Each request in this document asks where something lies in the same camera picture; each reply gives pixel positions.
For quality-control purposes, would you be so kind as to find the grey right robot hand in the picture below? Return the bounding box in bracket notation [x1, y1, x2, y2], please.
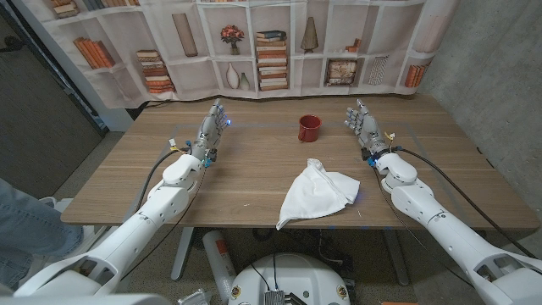
[344, 98, 393, 167]

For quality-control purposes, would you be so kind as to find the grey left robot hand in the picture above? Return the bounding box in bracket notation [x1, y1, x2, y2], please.
[189, 98, 233, 167]

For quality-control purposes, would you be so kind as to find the white cloth napkin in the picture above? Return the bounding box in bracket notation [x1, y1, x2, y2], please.
[275, 158, 362, 231]

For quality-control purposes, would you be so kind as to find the red enamel cup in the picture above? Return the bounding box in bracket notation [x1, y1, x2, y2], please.
[297, 114, 323, 143]

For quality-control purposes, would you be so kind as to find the printed bookshelf backdrop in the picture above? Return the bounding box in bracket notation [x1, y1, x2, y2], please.
[11, 0, 461, 109]

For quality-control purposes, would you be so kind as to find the grey table leg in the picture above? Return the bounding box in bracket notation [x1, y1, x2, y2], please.
[383, 228, 411, 287]
[170, 226, 196, 282]

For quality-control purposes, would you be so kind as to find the white cylinder with orange label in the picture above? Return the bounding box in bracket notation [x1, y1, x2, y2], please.
[202, 230, 237, 304]

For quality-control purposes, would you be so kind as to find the white chair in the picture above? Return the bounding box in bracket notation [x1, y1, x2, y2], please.
[37, 196, 108, 259]

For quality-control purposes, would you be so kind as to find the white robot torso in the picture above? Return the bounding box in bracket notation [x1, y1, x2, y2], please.
[227, 252, 351, 305]

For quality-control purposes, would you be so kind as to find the grey perforated cabinet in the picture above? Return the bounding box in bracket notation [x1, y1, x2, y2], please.
[0, 3, 109, 200]

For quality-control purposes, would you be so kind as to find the person in blue jeans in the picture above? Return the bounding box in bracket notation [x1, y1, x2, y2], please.
[0, 177, 85, 289]

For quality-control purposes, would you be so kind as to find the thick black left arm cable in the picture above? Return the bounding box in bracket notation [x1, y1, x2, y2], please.
[134, 146, 191, 213]

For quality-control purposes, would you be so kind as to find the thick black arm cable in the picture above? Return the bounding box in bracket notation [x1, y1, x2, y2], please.
[393, 146, 538, 260]
[134, 146, 191, 213]

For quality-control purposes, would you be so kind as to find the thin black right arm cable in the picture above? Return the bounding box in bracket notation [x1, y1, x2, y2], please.
[372, 165, 474, 288]

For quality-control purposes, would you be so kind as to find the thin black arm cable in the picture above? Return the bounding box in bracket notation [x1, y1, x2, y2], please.
[372, 165, 474, 288]
[121, 165, 208, 280]

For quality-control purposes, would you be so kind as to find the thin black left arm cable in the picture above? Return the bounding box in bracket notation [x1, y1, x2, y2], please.
[121, 165, 208, 280]

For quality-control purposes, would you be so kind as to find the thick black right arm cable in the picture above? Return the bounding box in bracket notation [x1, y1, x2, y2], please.
[393, 146, 538, 260]

